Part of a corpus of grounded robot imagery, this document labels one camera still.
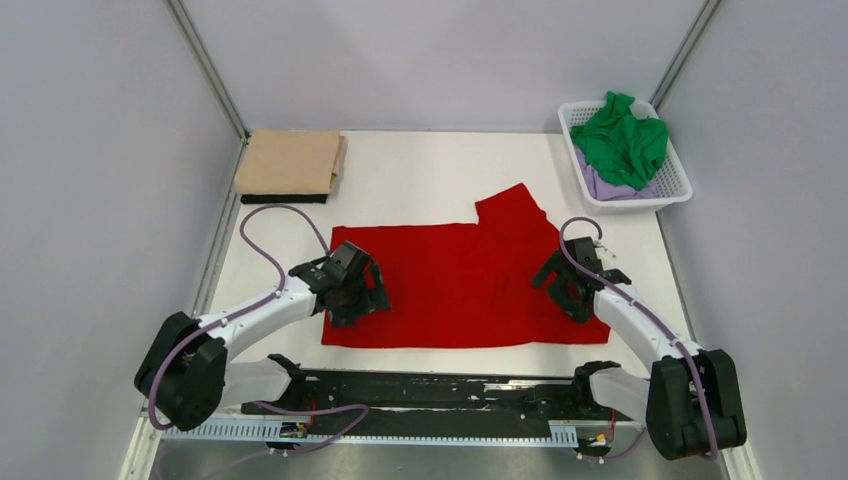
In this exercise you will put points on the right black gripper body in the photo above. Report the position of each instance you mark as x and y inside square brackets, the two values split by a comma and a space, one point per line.
[561, 295]

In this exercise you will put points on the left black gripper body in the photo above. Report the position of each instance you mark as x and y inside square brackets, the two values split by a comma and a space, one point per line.
[353, 301]

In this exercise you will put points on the red t shirt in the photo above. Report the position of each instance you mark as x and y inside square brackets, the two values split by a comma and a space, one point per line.
[464, 285]

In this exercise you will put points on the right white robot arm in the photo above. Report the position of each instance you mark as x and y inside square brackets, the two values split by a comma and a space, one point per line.
[662, 371]

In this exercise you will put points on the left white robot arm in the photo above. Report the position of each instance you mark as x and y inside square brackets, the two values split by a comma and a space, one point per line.
[191, 370]

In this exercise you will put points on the green t shirt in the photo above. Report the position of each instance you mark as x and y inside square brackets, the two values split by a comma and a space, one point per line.
[624, 150]

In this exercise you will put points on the folded beige t shirt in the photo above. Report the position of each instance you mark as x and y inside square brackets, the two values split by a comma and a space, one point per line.
[291, 162]

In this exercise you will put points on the white plastic basket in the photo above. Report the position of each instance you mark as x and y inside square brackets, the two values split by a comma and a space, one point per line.
[669, 186]

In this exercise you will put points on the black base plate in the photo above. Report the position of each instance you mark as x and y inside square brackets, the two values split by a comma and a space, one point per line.
[430, 403]

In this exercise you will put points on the white slotted cable duct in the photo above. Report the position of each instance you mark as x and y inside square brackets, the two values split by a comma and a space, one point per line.
[297, 430]

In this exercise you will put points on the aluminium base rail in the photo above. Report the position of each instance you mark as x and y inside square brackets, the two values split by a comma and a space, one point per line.
[430, 405]

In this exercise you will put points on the left aluminium frame post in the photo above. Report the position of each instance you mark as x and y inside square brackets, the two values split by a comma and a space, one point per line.
[196, 45]

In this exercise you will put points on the aluminium frame post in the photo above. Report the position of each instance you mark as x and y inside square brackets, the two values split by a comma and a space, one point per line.
[196, 45]
[691, 39]

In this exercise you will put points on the right aluminium frame post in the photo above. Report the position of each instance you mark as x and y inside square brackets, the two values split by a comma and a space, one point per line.
[691, 39]

